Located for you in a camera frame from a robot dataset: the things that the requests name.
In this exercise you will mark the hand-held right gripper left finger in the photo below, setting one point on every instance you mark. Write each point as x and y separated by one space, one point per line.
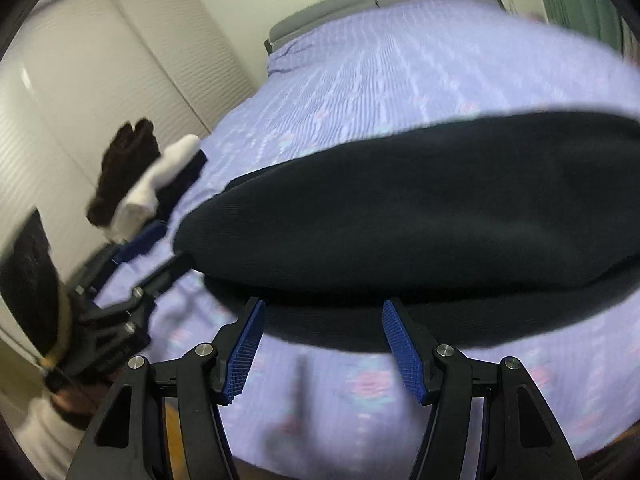
244 351

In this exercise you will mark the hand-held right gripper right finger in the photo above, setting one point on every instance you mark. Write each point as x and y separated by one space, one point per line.
406 356

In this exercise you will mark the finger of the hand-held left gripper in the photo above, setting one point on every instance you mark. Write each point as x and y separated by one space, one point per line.
162 274
144 240

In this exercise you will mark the black pants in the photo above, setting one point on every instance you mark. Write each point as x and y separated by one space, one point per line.
400 210

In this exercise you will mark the person's left forearm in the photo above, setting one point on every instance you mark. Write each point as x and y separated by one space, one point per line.
42 435

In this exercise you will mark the black and white socks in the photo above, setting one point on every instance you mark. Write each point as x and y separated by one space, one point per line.
160 175

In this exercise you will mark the dark brown folded cloth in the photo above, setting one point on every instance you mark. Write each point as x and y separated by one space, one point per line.
125 170

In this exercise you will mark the black folded cloth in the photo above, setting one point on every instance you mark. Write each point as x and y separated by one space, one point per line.
186 176

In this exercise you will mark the white wardrobe doors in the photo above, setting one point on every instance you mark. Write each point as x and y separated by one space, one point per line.
100 60

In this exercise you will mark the purple floral bedsheet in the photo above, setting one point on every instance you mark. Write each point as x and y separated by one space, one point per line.
375 85

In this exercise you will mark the green curtain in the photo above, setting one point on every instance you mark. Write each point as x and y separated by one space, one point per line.
575 0

